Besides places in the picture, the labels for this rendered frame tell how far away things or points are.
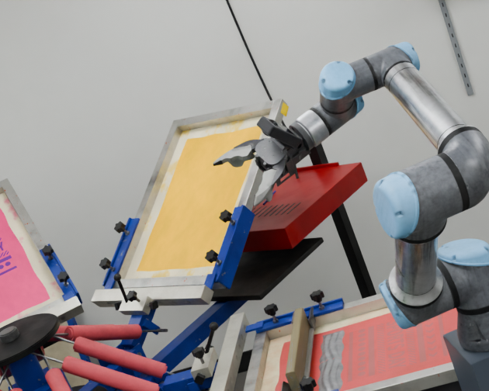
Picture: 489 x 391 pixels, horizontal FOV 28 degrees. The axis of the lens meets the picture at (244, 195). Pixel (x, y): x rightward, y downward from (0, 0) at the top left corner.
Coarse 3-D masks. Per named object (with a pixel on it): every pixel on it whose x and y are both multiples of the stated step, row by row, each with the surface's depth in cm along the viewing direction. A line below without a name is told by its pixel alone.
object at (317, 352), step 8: (448, 312) 293; (456, 312) 291; (368, 320) 307; (376, 320) 305; (384, 320) 303; (448, 320) 288; (456, 320) 286; (344, 328) 308; (352, 328) 306; (360, 328) 304; (448, 328) 283; (320, 336) 309; (344, 336) 303; (288, 344) 312; (320, 344) 304; (344, 344) 298; (288, 352) 307; (312, 352) 301; (320, 352) 299; (344, 352) 293; (280, 360) 304; (312, 360) 296; (280, 368) 299
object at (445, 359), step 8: (456, 328) 282; (344, 360) 289; (432, 360) 270; (440, 360) 268; (448, 360) 267; (312, 368) 291; (344, 368) 284; (400, 368) 273; (408, 368) 271; (416, 368) 269; (424, 368) 268; (280, 376) 294; (312, 376) 287; (344, 376) 280; (368, 376) 275; (376, 376) 273; (384, 376) 271; (392, 376) 270; (280, 384) 289; (344, 384) 276; (352, 384) 274; (360, 384) 272; (368, 384) 271
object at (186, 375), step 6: (216, 366) 297; (180, 372) 301; (186, 372) 300; (168, 378) 301; (174, 378) 299; (180, 378) 298; (186, 378) 296; (192, 378) 295; (210, 378) 295; (168, 384) 297; (174, 384) 297; (180, 384) 296; (186, 384) 296; (198, 384) 296; (204, 384) 296; (210, 384) 295; (168, 390) 298; (174, 390) 297; (180, 390) 297; (186, 390) 297
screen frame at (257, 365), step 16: (352, 304) 314; (368, 304) 312; (384, 304) 311; (320, 320) 315; (336, 320) 315; (256, 336) 318; (272, 336) 319; (256, 352) 307; (256, 368) 297; (432, 368) 259; (448, 368) 256; (256, 384) 288; (384, 384) 261; (400, 384) 258; (416, 384) 258; (432, 384) 257
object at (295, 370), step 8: (296, 312) 307; (304, 312) 308; (296, 320) 301; (304, 320) 304; (296, 328) 296; (304, 328) 301; (296, 336) 291; (304, 336) 297; (296, 344) 286; (304, 344) 294; (296, 352) 281; (304, 352) 290; (288, 360) 278; (296, 360) 277; (304, 360) 287; (288, 368) 274; (296, 368) 274; (304, 368) 284; (288, 376) 272; (296, 376) 271; (296, 384) 272
